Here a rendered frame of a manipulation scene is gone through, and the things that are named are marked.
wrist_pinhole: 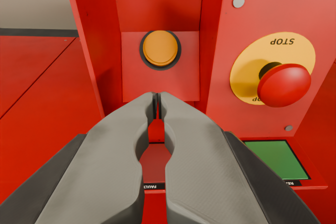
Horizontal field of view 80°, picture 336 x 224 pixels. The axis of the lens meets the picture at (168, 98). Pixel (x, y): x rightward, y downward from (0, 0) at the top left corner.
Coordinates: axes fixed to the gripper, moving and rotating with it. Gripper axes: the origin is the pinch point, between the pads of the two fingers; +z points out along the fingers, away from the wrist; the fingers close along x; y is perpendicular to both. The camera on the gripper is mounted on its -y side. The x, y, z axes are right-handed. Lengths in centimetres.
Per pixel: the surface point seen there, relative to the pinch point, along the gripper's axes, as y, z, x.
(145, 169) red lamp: 9.9, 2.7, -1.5
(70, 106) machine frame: 21.0, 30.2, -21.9
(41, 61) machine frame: 18, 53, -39
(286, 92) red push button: 1.7, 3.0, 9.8
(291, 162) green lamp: 9.8, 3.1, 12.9
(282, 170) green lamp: 9.9, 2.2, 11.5
